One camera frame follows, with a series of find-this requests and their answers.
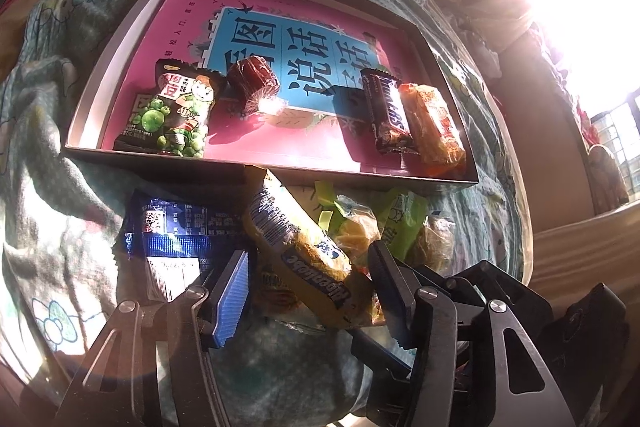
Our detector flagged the blue cookie packet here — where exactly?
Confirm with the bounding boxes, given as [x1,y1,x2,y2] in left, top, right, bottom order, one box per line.
[122,190,255,301]

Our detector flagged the green yellow snack packet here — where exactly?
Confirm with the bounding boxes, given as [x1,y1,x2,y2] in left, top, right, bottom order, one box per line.
[314,181,456,274]

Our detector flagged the orange cracker packet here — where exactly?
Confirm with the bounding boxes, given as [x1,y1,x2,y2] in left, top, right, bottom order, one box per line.
[398,82,466,176]

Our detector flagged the yellow wafer bar wrapper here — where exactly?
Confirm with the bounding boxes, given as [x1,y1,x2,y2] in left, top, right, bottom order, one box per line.
[243,166,384,329]

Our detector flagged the brown Snickers bar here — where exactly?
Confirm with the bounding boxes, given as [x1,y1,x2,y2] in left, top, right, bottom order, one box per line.
[360,68,418,154]

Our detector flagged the green peas snack packet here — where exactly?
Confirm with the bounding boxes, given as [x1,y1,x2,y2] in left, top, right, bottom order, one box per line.
[114,58,227,158]

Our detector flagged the round brown cake packet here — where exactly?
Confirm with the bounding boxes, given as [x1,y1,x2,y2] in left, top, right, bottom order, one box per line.
[227,55,280,115]

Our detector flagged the teal cartoon print blanket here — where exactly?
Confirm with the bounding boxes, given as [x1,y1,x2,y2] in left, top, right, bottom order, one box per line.
[1,0,534,404]

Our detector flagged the pink cardboard box tray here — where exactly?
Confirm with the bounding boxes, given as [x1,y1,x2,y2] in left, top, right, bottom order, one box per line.
[66,0,478,193]

